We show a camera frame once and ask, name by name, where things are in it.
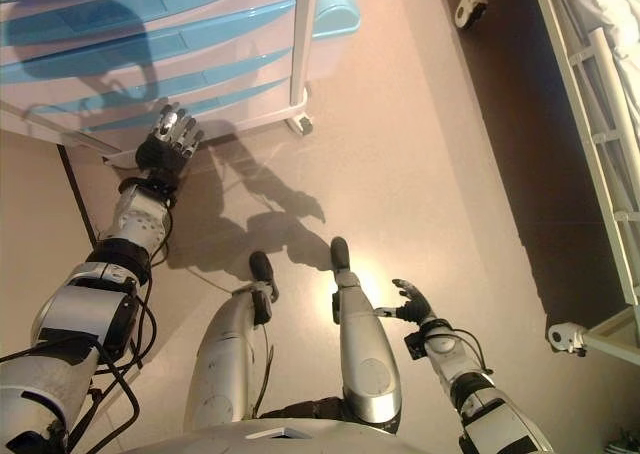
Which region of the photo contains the silver robot left leg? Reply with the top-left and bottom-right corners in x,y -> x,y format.
183,251 -> 280,431

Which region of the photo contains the white bin with blue lid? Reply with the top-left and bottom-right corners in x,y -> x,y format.
312,0 -> 361,40

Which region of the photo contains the cart caster wheel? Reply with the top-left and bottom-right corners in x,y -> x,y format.
287,115 -> 315,138

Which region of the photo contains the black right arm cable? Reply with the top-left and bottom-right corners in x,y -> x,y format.
449,326 -> 494,375

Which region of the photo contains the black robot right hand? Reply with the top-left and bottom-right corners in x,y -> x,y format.
374,278 -> 432,330

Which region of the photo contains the grey robot torso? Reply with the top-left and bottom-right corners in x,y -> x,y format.
114,413 -> 426,454

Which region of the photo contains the bed caster wheel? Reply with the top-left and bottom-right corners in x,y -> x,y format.
546,320 -> 592,358
454,0 -> 501,30

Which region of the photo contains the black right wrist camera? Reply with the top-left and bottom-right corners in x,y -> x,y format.
404,331 -> 425,360

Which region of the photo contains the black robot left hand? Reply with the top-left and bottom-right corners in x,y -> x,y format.
135,101 -> 205,183

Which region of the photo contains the white medical cart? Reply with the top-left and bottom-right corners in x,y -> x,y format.
0,0 -> 321,163

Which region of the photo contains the white hospital bed frame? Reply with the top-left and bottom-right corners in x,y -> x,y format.
529,0 -> 640,363

